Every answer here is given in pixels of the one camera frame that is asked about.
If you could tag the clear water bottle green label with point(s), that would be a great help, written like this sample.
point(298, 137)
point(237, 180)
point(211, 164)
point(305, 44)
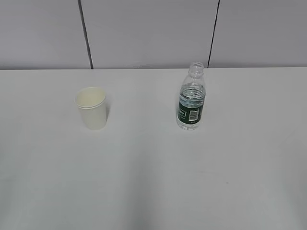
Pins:
point(191, 98)

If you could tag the white paper cup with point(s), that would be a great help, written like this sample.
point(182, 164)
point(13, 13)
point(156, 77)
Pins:
point(92, 107)

